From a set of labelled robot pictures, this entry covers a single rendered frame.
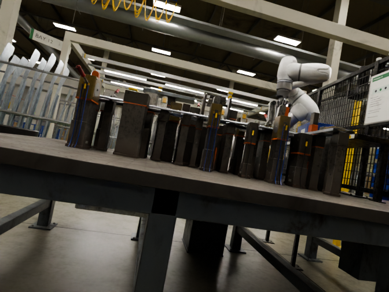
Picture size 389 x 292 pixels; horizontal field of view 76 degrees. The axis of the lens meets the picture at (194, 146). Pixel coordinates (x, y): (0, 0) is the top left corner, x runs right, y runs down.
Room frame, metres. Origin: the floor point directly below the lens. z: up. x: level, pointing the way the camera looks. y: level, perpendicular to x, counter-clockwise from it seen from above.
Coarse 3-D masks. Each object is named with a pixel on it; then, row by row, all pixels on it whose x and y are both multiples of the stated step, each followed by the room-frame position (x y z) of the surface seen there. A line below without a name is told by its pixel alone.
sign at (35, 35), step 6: (36, 24) 9.54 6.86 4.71; (36, 30) 9.56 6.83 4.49; (30, 36) 9.45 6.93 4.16; (36, 36) 9.59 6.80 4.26; (42, 36) 9.72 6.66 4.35; (48, 36) 9.85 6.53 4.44; (42, 42) 9.75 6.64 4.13; (48, 42) 9.88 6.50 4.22; (54, 42) 10.03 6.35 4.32; (60, 42) 10.18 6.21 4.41; (54, 48) 10.08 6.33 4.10; (60, 48) 10.21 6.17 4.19
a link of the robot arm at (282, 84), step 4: (280, 80) 1.48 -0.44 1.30; (284, 80) 1.46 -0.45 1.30; (288, 80) 1.46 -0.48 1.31; (280, 84) 1.47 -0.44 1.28; (284, 84) 1.46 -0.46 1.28; (288, 84) 1.46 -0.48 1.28; (276, 88) 1.50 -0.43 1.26; (280, 88) 1.47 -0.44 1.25; (284, 88) 1.46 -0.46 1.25; (288, 88) 1.46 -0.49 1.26
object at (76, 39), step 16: (80, 48) 7.68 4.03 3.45; (112, 48) 6.89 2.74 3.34; (128, 48) 6.97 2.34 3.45; (176, 64) 7.21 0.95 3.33; (192, 64) 7.29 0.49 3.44; (112, 80) 10.29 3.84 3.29; (160, 80) 9.11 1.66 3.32; (240, 80) 7.56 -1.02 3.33; (256, 80) 7.65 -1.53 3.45; (256, 112) 11.36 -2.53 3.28
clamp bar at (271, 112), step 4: (272, 104) 1.65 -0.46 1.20; (272, 108) 1.66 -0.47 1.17; (268, 112) 1.66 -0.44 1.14; (272, 112) 1.65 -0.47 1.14; (268, 116) 1.64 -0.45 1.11; (272, 116) 1.65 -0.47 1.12; (268, 120) 1.63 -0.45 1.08; (272, 120) 1.64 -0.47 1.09; (268, 124) 1.63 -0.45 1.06; (272, 124) 1.63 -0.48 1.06
